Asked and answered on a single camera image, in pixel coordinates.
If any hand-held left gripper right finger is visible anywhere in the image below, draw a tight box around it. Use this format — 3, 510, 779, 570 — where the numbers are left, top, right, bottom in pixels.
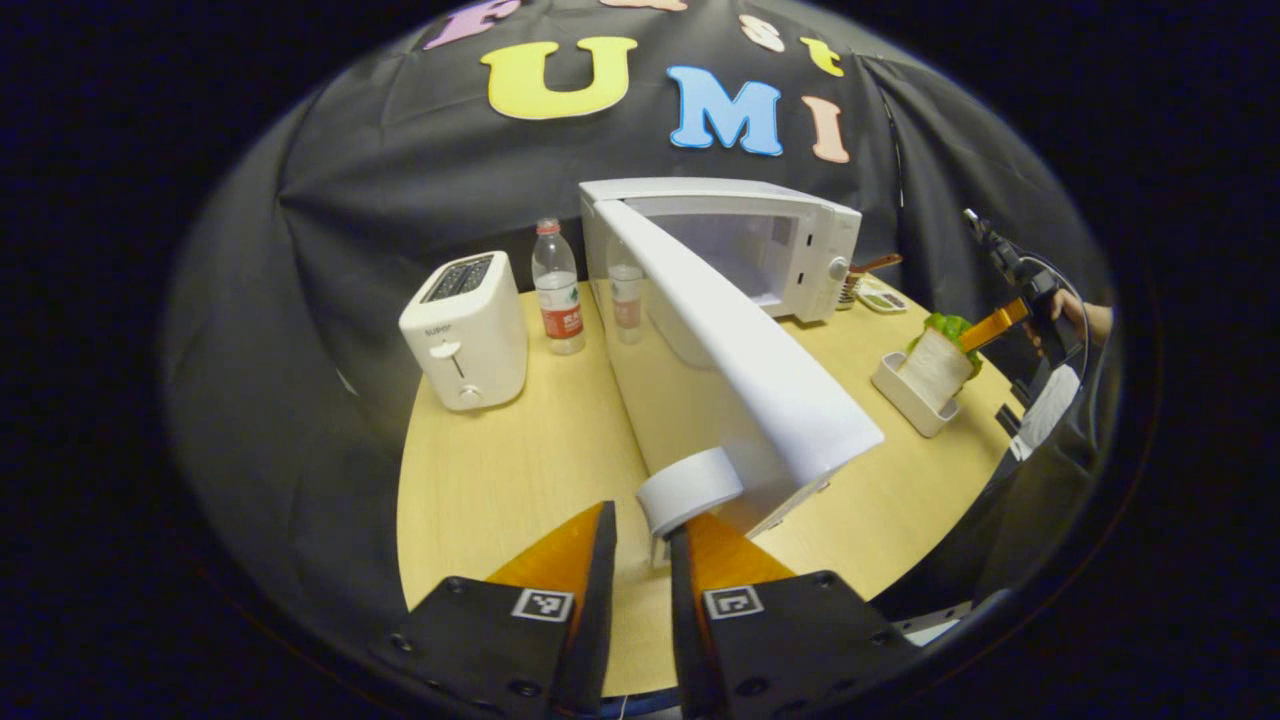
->
668, 512, 926, 719

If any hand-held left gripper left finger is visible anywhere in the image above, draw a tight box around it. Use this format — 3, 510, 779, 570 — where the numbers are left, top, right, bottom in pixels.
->
375, 500, 618, 716

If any sandwich with green lettuce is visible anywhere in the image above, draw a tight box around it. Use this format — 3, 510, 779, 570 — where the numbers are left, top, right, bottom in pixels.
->
905, 312, 986, 411

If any white microwave oven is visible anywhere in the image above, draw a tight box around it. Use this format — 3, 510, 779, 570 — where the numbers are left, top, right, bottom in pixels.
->
578, 177, 886, 571

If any white cloth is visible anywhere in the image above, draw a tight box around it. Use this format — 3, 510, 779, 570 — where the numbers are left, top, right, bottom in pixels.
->
1008, 363, 1083, 463

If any white ribbed sandwich holder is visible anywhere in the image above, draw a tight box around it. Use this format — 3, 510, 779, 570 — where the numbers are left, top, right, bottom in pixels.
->
871, 350, 961, 439

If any white toaster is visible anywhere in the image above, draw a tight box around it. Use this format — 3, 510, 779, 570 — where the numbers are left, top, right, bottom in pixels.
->
398, 250, 529, 412

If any clear water bottle red label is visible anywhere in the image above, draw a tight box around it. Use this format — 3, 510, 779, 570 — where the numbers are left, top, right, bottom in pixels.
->
531, 217, 588, 357

